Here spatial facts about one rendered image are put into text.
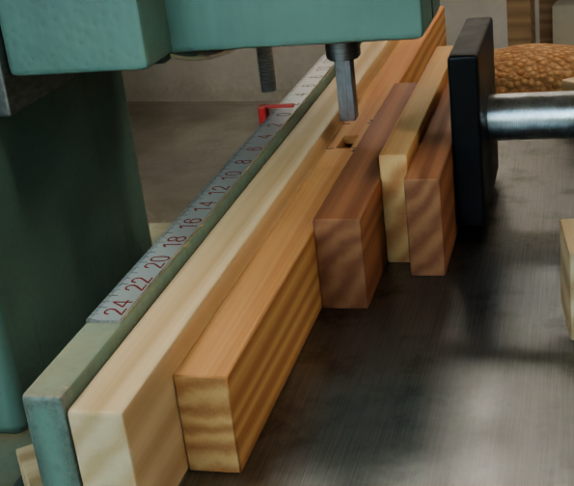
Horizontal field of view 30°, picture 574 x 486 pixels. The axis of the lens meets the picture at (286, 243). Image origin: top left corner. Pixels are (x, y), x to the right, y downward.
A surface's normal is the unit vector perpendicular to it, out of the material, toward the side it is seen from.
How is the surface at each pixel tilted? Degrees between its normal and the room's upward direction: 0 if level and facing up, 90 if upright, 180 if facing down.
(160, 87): 90
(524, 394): 0
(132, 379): 0
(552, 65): 35
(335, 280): 90
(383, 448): 0
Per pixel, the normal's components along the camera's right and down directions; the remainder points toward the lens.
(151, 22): 0.96, 0.00
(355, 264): -0.25, 0.40
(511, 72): -0.25, -0.53
